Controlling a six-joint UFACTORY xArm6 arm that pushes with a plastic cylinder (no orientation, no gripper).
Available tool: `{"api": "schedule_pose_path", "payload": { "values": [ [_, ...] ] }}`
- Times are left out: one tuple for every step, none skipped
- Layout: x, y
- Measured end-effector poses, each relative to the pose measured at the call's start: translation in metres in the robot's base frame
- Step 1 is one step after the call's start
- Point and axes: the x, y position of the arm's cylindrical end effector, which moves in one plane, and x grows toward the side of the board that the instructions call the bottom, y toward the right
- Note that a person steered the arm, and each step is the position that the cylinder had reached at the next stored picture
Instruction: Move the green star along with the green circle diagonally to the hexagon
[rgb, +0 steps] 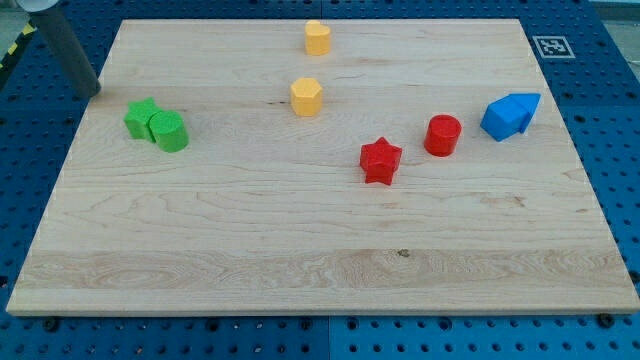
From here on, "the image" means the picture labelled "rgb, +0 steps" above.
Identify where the red cylinder block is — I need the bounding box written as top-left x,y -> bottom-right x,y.
423,114 -> 462,157

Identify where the wooden board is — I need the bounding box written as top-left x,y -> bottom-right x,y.
7,19 -> 639,317

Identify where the blue triangle block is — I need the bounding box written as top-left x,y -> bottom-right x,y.
509,93 -> 541,133

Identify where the blue cube block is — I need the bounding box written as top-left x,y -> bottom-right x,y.
480,94 -> 519,142

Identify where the red star block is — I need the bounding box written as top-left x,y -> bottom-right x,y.
359,137 -> 403,186

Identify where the yellow heart block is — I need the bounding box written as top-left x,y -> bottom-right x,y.
304,20 -> 332,56

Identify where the white fiducial marker tag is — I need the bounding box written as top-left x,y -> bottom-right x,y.
532,35 -> 575,59

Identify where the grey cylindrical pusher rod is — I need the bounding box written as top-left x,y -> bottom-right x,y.
16,0 -> 101,99

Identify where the green cylinder block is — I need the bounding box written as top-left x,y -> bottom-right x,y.
149,110 -> 189,153

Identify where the yellow hexagon block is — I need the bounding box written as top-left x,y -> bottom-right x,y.
290,78 -> 322,117

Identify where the green star block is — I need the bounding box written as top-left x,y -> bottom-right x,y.
124,97 -> 162,142

